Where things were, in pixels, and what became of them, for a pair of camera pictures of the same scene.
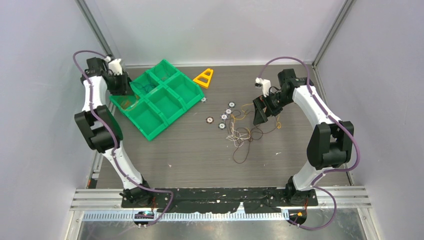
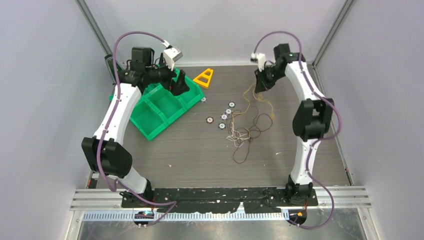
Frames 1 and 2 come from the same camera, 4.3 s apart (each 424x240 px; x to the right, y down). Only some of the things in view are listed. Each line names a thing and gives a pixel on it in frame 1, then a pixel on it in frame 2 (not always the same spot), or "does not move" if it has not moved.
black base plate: x=252 y=200 does not move
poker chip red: x=209 y=120 does not move
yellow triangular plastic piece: x=204 y=78 does not move
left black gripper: x=125 y=88 to x=180 y=86
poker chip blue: x=224 y=116 does not move
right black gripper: x=260 y=103 to x=262 y=84
